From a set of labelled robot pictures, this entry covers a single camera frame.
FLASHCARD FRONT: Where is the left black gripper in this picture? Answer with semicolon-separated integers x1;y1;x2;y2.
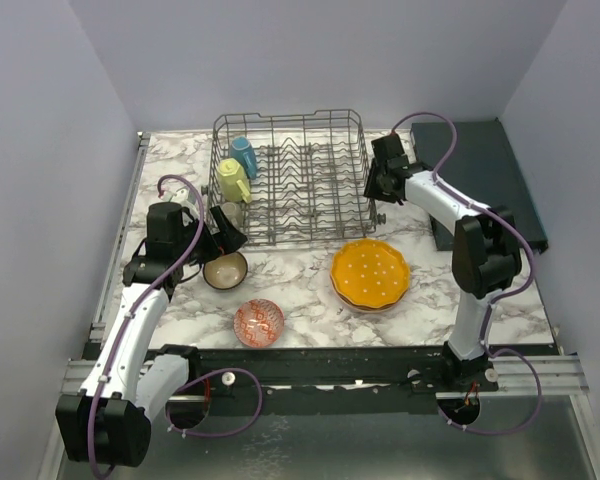
175;206;247;266

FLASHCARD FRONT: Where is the small grey cup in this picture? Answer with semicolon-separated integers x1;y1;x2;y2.
221;202;244;229

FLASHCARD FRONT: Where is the dark brown cream bowl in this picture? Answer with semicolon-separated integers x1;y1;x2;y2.
202;252;249;291

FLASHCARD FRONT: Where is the yellow green mug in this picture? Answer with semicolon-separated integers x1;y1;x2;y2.
216;158;252;204

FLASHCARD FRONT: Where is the grey wire dish rack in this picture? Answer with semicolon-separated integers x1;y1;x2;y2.
207;109;386;247

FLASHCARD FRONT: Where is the blue floral mug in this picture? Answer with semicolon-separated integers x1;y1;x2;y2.
229;136;258;180

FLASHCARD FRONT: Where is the red patterned bowl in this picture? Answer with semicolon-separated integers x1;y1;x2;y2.
233;299;284;348

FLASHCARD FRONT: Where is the orange polka dot plate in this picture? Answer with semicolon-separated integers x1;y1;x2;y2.
330;238;411;308

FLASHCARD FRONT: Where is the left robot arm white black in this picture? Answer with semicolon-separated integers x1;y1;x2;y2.
55;202;247;467

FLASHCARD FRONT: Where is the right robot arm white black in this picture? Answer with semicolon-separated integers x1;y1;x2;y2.
364;133;522;392

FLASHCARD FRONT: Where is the dark blue flat box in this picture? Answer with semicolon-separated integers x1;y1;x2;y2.
411;118;549;254

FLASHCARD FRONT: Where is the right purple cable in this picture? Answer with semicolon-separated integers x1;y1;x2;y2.
389;111;544;435

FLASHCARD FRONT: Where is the purple cable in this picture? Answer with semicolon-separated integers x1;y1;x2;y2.
389;111;544;435
87;174;264;480

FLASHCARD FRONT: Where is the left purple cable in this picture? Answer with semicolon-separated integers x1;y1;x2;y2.
87;174;264;480

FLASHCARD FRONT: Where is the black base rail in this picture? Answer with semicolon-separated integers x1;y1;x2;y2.
139;344;501;419

